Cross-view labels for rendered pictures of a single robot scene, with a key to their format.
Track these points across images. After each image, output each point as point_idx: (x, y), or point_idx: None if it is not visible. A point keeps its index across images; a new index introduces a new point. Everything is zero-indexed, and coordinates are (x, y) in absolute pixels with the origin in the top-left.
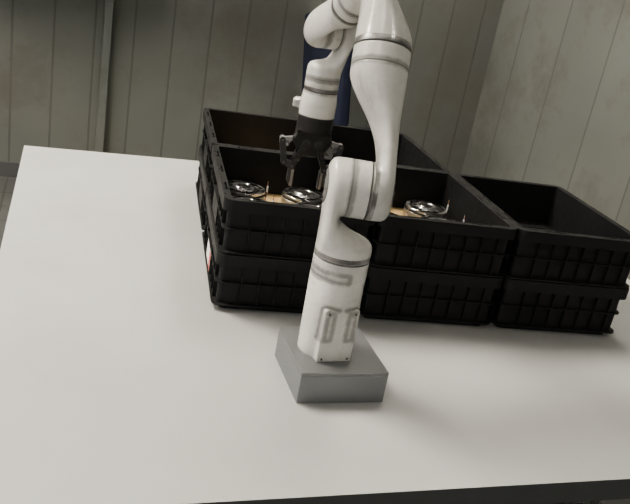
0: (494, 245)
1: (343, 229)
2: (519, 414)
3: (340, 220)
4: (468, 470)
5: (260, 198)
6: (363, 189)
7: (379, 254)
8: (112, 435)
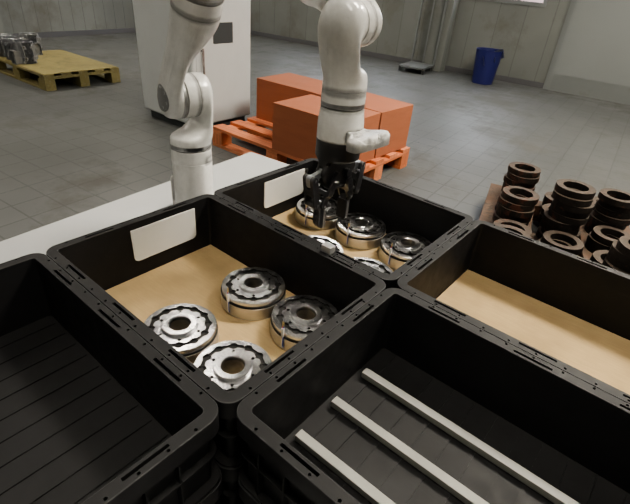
0: (79, 266)
1: (189, 122)
2: None
3: (197, 124)
4: (78, 221)
5: (380, 248)
6: None
7: (207, 237)
8: (244, 177)
